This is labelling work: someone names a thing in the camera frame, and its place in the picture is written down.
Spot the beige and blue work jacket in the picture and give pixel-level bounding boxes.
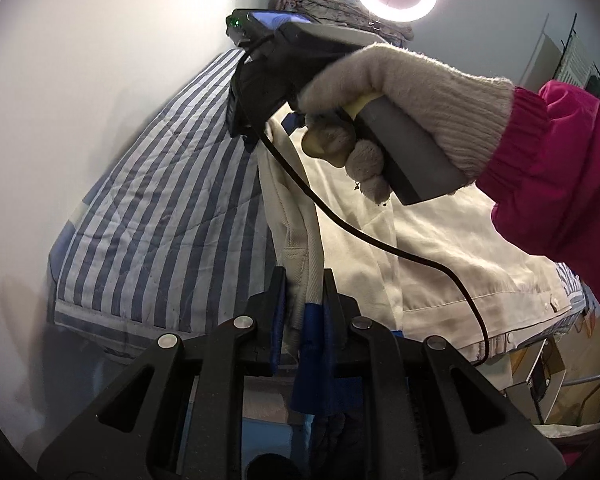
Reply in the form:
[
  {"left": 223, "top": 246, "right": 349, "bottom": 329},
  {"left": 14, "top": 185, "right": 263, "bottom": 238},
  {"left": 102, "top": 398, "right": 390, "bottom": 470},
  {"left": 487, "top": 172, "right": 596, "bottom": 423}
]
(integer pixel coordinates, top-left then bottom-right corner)
[{"left": 254, "top": 104, "right": 589, "bottom": 416}]

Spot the right forearm magenta sleeve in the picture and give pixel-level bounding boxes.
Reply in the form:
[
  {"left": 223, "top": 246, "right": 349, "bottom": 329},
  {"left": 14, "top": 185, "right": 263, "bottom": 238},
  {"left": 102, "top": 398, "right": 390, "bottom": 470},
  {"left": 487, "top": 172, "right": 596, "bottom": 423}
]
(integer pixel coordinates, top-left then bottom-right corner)
[{"left": 477, "top": 81, "right": 600, "bottom": 303}]

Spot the black clothes rack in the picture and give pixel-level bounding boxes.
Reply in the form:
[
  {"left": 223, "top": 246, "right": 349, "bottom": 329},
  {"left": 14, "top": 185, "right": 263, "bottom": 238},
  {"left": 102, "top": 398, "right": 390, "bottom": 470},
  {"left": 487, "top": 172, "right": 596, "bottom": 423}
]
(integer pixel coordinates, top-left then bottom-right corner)
[{"left": 553, "top": 14, "right": 600, "bottom": 100}]

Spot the right hand beige knit glove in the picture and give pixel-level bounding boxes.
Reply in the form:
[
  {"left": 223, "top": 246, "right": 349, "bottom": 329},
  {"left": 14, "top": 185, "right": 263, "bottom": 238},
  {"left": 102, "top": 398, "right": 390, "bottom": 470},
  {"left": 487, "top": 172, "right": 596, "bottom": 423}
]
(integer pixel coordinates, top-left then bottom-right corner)
[{"left": 299, "top": 44, "right": 515, "bottom": 205}]

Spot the folded floral quilt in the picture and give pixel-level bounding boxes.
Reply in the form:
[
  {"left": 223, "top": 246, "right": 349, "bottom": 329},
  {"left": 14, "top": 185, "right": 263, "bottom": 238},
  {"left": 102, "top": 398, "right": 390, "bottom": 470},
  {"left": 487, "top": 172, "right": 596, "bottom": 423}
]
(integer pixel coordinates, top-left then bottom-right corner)
[{"left": 270, "top": 0, "right": 414, "bottom": 48}]

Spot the blue white striped quilt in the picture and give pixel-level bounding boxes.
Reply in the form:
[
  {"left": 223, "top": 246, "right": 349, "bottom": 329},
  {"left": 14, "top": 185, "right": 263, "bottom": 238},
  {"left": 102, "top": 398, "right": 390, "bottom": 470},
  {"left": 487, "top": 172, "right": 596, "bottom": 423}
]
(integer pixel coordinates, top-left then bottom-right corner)
[{"left": 48, "top": 49, "right": 276, "bottom": 363}]

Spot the white striped hanging towel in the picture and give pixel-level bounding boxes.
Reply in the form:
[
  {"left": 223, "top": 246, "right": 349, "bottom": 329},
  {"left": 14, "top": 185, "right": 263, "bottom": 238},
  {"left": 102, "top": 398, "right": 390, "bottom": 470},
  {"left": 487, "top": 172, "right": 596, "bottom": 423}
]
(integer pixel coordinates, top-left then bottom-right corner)
[{"left": 562, "top": 34, "right": 593, "bottom": 88}]

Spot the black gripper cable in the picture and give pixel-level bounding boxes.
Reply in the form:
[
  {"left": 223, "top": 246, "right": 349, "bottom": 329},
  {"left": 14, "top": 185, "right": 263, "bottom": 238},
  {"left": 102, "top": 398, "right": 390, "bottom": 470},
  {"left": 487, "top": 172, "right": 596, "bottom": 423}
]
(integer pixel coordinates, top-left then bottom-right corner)
[{"left": 232, "top": 34, "right": 491, "bottom": 366}]

